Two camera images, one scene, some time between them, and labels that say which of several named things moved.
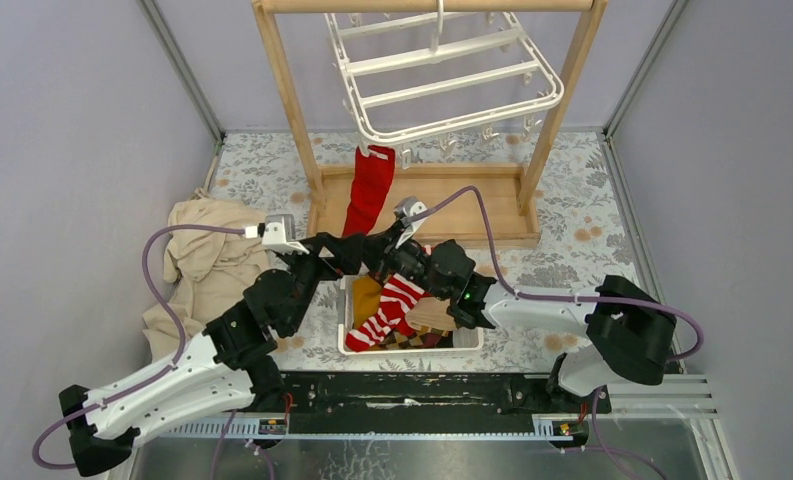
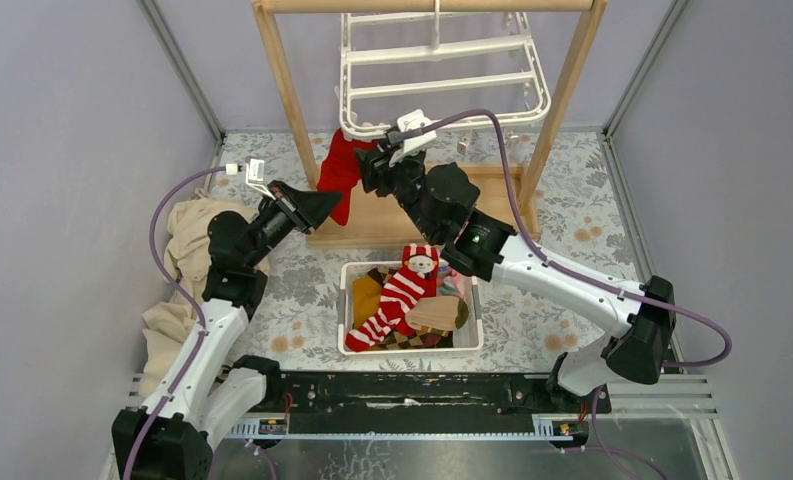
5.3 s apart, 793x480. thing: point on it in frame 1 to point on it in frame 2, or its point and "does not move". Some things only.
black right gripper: (381, 253) to (374, 163)
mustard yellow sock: (366, 299) does not move
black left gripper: (347, 255) to (302, 208)
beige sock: (431, 313) does not move
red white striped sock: (398, 295) does not move
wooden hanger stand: (493, 206) does not move
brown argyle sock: (422, 337) does not move
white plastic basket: (466, 340) does not move
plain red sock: (373, 178) to (339, 171)
